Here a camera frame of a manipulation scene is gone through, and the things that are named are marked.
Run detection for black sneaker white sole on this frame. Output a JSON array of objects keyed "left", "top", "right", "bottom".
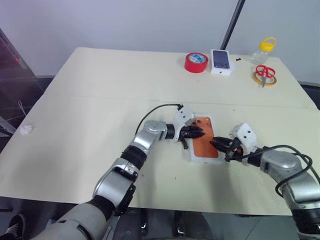
[{"left": 4, "top": 213, "right": 26, "bottom": 240}]

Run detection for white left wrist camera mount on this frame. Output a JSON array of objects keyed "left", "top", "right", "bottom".
[{"left": 172, "top": 106, "right": 196, "bottom": 142}]

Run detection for dark transparent equipment cabinet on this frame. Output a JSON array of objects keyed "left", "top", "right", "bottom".
[{"left": 0, "top": 27, "right": 55, "bottom": 141}]

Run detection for orange phone case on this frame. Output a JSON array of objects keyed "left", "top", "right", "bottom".
[{"left": 186, "top": 114, "right": 224, "bottom": 165}]

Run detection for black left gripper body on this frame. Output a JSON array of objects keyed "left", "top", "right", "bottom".
[{"left": 178, "top": 126, "right": 193, "bottom": 150}]

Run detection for clear jar yellow lid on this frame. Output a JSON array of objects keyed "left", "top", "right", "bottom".
[{"left": 249, "top": 36, "right": 278, "bottom": 66}]

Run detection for black slanted pole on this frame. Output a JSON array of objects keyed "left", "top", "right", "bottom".
[{"left": 219, "top": 0, "right": 247, "bottom": 51}]

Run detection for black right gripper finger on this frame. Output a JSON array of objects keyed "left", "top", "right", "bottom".
[
  {"left": 212, "top": 136, "right": 232, "bottom": 145},
  {"left": 209, "top": 140, "right": 230, "bottom": 152}
]

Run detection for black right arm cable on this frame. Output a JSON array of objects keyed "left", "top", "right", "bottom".
[{"left": 223, "top": 139, "right": 315, "bottom": 198}]

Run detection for white crumpled tissue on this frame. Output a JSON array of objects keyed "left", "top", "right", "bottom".
[{"left": 19, "top": 124, "right": 35, "bottom": 136}]

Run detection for white box dark phone print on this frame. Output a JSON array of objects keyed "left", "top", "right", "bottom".
[{"left": 209, "top": 48, "right": 236, "bottom": 76}]

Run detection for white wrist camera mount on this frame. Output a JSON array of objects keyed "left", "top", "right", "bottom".
[
  {"left": 172, "top": 106, "right": 196, "bottom": 142},
  {"left": 229, "top": 122, "right": 258, "bottom": 166}
]

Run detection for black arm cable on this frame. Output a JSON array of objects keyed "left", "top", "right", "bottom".
[
  {"left": 135, "top": 102, "right": 185, "bottom": 137},
  {"left": 223, "top": 139, "right": 315, "bottom": 198}
]

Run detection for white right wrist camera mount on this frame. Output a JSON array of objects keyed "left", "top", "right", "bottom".
[{"left": 229, "top": 122, "right": 258, "bottom": 166}]

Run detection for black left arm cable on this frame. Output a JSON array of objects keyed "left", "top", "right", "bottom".
[{"left": 135, "top": 102, "right": 185, "bottom": 137}]

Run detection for red tape roll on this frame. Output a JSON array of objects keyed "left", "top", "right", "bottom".
[{"left": 184, "top": 51, "right": 209, "bottom": 74}]

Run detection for yellow tape roll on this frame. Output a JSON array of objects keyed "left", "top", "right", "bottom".
[{"left": 251, "top": 72, "right": 278, "bottom": 88}]

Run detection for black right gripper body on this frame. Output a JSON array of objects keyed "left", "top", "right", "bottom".
[{"left": 224, "top": 138, "right": 243, "bottom": 162}]

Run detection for red handled scissors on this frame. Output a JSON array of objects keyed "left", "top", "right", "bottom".
[{"left": 255, "top": 64, "right": 276, "bottom": 88}]

